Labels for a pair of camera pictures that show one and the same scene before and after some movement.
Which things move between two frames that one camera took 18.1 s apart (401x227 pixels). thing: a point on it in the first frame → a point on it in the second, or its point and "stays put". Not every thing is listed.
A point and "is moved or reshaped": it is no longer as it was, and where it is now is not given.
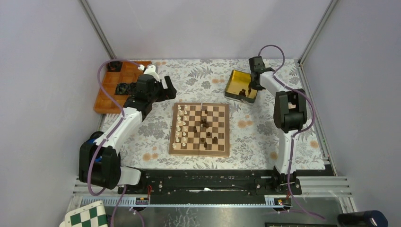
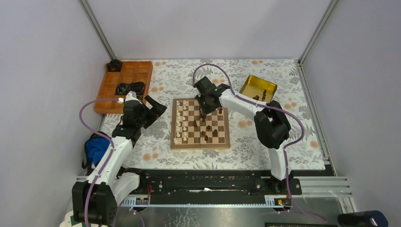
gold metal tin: [237, 87] is moved or reshaped
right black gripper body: [255, 86] → [205, 107]
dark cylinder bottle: [371, 218] stays put
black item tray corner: [114, 66] stays put
